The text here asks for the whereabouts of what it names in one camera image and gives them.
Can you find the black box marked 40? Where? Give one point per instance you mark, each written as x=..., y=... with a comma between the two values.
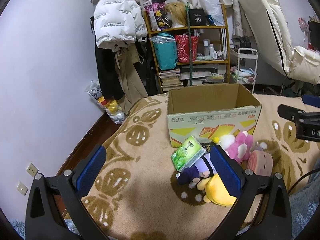
x=197, y=17

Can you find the cream folded mattress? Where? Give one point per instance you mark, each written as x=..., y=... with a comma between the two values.
x=272, y=36

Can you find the cardboard box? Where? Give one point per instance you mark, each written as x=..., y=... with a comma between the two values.
x=210, y=111

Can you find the black coat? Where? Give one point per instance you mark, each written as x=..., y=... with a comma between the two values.
x=107, y=75

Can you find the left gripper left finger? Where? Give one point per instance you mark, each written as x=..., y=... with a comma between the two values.
x=43, y=219

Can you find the wall socket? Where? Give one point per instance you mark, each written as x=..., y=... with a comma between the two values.
x=21, y=188
x=32, y=170

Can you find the pink plush toy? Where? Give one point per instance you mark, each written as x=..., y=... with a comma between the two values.
x=239, y=150

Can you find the teal bag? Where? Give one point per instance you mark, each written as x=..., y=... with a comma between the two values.
x=166, y=50

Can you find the wooden shelf unit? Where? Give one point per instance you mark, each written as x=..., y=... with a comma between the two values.
x=223, y=42

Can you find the stack of books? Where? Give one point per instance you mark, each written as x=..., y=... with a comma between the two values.
x=170, y=79

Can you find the white rolling cart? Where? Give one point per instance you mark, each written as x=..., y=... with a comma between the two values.
x=245, y=70

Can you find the yellow plush doll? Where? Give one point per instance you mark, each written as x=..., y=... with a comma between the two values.
x=203, y=184

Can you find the beige brown patterned blanket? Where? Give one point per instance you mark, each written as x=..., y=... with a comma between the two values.
x=136, y=196

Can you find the blonde wig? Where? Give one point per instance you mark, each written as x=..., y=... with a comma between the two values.
x=177, y=13

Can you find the lower wall socket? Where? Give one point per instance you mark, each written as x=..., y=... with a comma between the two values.
x=21, y=188

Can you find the red patterned bag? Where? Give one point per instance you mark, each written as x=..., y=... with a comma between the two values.
x=182, y=43

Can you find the beige trench coat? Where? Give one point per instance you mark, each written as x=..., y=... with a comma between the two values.
x=129, y=79

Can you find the green pole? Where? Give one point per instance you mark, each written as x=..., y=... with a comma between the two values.
x=190, y=45

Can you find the white fluffy plush toy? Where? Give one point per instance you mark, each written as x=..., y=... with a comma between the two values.
x=224, y=141

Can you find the plastic bag with toys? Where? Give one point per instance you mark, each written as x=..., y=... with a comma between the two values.
x=110, y=106

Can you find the white puffer jacket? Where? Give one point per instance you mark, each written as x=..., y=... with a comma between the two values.
x=118, y=23

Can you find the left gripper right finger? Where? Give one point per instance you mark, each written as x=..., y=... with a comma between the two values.
x=272, y=219

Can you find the pink roll plush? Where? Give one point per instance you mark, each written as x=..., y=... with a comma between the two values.
x=260, y=162

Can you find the green tissue pack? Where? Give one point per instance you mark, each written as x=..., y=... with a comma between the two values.
x=187, y=154

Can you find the dark purple Face tissue pack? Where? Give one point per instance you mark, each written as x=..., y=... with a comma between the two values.
x=208, y=145

